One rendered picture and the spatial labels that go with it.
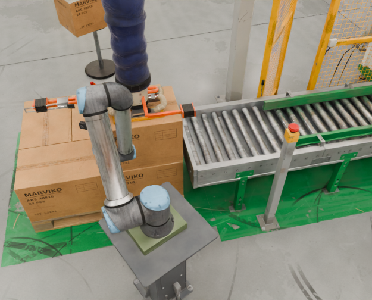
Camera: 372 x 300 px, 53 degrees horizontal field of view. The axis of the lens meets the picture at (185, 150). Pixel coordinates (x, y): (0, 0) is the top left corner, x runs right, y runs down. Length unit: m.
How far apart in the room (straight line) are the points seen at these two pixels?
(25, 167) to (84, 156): 0.42
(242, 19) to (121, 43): 1.59
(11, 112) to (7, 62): 1.04
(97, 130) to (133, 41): 0.66
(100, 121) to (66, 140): 1.32
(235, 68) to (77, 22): 1.66
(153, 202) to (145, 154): 0.80
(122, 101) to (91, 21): 2.48
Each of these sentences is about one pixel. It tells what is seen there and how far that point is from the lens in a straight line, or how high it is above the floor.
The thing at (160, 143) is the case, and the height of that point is 0.77.
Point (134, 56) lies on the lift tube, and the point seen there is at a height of 1.40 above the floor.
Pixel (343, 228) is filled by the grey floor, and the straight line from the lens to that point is 3.32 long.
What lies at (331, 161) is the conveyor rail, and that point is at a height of 0.44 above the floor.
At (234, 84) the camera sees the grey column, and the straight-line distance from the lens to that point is 3.92.
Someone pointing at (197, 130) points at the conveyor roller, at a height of 0.55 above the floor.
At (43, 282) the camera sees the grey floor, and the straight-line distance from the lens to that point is 3.03.
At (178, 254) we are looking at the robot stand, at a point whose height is 0.75.
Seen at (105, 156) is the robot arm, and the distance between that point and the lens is 1.81.
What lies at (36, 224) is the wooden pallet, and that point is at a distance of 3.17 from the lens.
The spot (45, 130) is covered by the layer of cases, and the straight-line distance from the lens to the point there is 3.21.
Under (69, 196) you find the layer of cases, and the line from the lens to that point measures 2.91.
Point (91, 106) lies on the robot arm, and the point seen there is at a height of 1.51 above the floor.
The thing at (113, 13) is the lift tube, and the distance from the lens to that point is 2.15.
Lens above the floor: 2.59
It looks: 46 degrees down
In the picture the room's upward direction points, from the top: straight up
